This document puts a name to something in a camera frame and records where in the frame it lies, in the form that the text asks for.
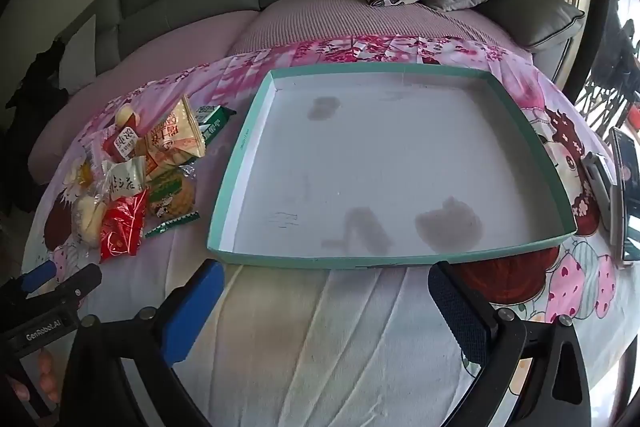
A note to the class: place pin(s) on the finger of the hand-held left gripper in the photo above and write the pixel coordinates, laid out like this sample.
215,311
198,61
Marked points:
37,278
77,284

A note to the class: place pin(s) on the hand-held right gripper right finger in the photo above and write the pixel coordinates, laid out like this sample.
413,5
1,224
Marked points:
460,317

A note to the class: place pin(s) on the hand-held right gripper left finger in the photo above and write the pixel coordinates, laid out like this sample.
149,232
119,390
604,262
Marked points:
192,314

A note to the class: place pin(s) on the clear-wrapped round cake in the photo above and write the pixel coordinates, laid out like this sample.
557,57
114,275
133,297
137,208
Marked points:
87,217

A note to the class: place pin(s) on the white packet with red print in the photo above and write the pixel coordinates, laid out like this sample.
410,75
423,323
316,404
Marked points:
124,182

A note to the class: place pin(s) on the green cow biscuit packet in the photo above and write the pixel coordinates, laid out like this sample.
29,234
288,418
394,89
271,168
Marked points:
170,199

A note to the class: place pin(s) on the teal cardboard tray box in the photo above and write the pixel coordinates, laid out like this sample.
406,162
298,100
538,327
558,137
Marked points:
375,167

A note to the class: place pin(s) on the yellow bread packet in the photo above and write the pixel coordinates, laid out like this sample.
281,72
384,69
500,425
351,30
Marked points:
175,137

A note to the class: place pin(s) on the pale yellow pastry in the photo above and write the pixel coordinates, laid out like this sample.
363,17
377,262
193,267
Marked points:
126,113

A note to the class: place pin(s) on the person's left hand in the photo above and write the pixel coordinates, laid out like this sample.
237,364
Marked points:
47,372

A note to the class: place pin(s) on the shiny red snack packet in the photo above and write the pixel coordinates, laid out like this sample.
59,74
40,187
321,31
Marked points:
120,227

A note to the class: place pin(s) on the pink cartoon printed blanket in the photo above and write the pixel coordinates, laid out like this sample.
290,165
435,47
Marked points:
325,332

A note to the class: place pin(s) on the black cloth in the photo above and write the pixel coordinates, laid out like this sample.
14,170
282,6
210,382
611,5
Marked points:
35,107

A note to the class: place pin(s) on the dark green snack packet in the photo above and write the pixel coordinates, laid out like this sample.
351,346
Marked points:
216,130

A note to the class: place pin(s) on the silver and black device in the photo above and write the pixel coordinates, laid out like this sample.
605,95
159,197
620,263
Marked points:
597,187

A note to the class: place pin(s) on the white cushion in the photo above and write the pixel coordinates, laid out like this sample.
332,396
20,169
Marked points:
80,57

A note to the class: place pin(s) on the black metal railing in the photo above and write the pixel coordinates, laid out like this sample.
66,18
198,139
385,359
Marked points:
615,77

